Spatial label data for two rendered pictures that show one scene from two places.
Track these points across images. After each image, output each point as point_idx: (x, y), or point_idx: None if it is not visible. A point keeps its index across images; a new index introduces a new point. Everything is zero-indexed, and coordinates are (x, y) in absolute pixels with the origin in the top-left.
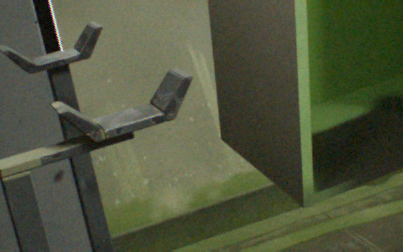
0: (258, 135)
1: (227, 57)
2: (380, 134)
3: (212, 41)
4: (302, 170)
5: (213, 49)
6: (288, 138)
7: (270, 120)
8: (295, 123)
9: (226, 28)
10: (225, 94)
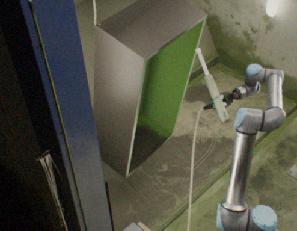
0: (109, 159)
1: (99, 138)
2: (138, 145)
3: None
4: (126, 172)
5: None
6: (122, 164)
7: (115, 158)
8: (125, 163)
9: (100, 133)
10: None
